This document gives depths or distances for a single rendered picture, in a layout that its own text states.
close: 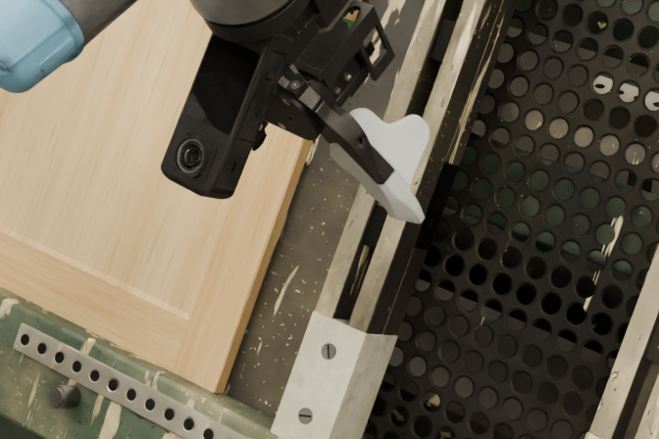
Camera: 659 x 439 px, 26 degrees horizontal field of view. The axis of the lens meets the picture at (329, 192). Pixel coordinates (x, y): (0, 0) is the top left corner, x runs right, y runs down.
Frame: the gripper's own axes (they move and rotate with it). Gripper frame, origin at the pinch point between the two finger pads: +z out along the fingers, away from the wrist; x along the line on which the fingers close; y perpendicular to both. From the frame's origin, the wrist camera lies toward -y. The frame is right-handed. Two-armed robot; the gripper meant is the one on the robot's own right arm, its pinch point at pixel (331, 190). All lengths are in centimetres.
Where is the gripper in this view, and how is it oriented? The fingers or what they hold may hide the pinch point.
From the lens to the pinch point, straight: 100.2
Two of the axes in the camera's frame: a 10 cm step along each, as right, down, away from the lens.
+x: -7.6, -3.6, 5.4
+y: 5.8, -7.6, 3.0
